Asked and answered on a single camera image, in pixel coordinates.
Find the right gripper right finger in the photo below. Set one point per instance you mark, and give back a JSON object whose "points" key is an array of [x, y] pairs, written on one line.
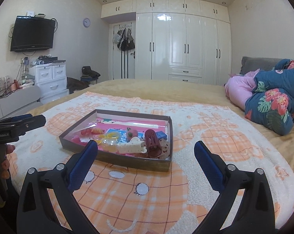
{"points": [[256, 211]]}

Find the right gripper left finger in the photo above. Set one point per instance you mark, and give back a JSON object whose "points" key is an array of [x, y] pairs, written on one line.
{"points": [[35, 211]]}

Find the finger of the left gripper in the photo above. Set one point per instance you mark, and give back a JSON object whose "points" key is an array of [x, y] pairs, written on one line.
{"points": [[17, 118], [38, 121]]}

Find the small earring card bag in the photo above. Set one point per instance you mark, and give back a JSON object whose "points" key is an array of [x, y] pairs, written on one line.
{"points": [[85, 138]]}

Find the orange spiral hair clip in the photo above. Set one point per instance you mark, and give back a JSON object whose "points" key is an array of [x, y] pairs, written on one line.
{"points": [[91, 131]]}

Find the pearl ball hair accessory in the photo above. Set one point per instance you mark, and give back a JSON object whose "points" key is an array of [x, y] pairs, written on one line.
{"points": [[108, 144]]}

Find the pink fluffy pompom charm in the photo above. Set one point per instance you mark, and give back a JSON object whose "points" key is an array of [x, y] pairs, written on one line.
{"points": [[130, 133]]}

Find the cream claw hair clip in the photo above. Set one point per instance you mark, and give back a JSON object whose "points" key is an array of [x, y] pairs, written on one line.
{"points": [[134, 146]]}

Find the blue small jewelry box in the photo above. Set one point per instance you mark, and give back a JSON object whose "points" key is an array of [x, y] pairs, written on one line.
{"points": [[161, 135]]}

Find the left hand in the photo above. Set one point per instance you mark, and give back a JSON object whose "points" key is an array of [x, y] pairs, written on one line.
{"points": [[9, 149]]}

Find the grey sofa seat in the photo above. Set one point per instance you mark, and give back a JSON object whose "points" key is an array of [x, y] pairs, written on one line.
{"points": [[20, 102]]}

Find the white plastic drawer cabinet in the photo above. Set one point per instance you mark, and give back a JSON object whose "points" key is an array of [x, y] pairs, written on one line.
{"points": [[51, 78]]}

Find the dark brown bag on floor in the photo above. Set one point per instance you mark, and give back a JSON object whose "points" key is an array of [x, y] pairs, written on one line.
{"points": [[75, 85]]}

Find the dark clothes pile on stool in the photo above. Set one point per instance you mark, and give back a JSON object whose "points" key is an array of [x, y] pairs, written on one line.
{"points": [[89, 75]]}

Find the beige dotted mesh bow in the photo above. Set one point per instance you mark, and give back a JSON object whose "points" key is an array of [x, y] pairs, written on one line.
{"points": [[165, 147]]}

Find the pink book blue label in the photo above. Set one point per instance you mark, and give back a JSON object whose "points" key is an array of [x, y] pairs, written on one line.
{"points": [[117, 136]]}

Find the blue floral quilt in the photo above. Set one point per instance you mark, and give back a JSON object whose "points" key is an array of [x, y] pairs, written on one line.
{"points": [[272, 98]]}

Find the white door with stripes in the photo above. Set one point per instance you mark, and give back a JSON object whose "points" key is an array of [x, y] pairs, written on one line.
{"points": [[121, 64]]}

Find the brown shallow cardboard tray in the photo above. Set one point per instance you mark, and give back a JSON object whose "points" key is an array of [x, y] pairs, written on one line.
{"points": [[138, 161]]}

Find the pink quilt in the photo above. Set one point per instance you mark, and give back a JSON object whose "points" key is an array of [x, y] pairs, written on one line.
{"points": [[239, 88]]}

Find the tan bed cover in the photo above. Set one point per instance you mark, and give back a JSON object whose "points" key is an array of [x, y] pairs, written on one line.
{"points": [[181, 92]]}

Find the hanging handbags bundle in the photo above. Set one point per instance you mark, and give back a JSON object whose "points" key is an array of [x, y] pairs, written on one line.
{"points": [[124, 39]]}

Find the grey headboard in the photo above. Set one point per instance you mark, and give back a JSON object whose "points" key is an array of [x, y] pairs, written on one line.
{"points": [[252, 64]]}

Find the white glossy wardrobe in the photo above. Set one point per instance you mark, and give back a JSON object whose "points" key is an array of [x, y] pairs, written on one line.
{"points": [[177, 40]]}

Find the black wall television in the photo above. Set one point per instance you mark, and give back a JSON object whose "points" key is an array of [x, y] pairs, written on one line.
{"points": [[32, 34]]}

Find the purple wall clock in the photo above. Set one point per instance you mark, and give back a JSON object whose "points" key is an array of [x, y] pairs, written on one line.
{"points": [[86, 22]]}

